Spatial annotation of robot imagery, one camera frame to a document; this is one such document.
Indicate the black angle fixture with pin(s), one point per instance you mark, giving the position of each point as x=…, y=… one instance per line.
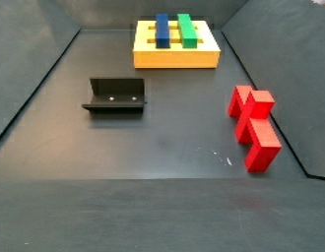
x=116, y=93

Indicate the yellow slotted board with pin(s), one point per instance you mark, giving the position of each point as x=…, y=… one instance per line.
x=175, y=57

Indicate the red interlocking block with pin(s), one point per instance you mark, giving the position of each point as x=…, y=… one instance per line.
x=250, y=106

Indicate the green bar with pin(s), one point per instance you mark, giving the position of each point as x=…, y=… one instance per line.
x=187, y=30

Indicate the blue bar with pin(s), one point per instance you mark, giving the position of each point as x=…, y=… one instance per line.
x=162, y=34

